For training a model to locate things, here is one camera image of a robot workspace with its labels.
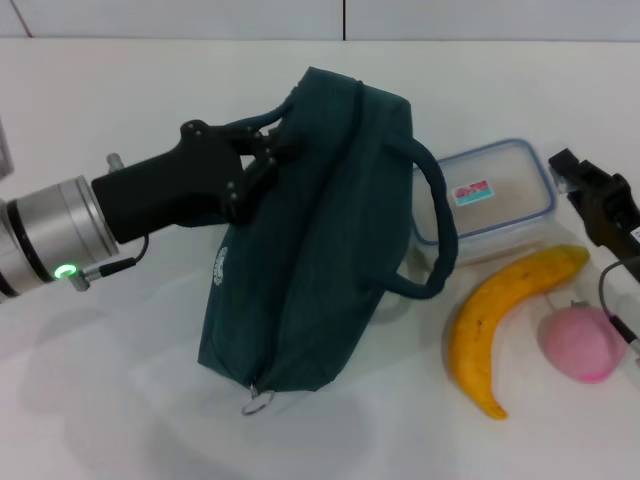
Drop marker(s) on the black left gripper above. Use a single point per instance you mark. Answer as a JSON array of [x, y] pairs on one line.
[[170, 190]]

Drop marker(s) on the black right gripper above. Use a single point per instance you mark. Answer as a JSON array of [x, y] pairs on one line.
[[631, 235]]

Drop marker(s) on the clear plastic lunch box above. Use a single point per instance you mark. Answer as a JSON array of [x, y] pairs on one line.
[[500, 215]]

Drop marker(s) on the dark teal fabric lunch bag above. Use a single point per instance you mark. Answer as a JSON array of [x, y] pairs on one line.
[[325, 250]]

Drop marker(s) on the pink toy peach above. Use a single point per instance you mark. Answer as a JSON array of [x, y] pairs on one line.
[[580, 345]]

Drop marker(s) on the yellow banana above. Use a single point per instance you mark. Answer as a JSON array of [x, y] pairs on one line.
[[480, 330]]

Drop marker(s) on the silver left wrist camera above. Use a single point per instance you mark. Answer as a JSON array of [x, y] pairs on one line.
[[4, 150]]

